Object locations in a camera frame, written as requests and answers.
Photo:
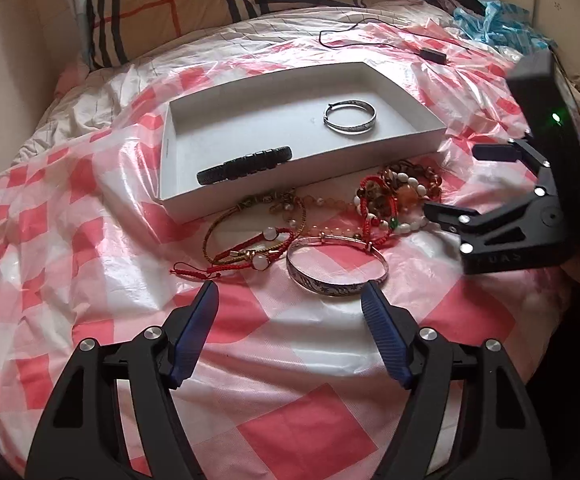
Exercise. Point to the thin silver bangle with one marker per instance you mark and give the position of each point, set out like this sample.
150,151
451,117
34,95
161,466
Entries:
342,128

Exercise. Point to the white shallow cardboard box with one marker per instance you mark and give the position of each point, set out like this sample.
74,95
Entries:
270,120

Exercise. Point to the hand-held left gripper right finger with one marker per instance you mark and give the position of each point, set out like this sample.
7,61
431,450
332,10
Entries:
387,330

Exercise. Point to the red white checked plastic sheet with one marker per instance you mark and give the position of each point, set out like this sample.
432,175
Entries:
295,435

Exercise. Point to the wide engraved silver bangle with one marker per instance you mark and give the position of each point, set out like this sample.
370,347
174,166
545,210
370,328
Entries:
315,285

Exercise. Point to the blue plastic bag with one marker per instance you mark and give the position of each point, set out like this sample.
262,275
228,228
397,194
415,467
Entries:
499,20

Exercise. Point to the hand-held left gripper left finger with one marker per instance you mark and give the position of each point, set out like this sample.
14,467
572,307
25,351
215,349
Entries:
195,330

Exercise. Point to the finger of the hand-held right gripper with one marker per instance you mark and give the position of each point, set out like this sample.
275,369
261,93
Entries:
499,152
449,215

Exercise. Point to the plaid tan pillow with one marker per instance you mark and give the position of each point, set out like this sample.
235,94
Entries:
180,5

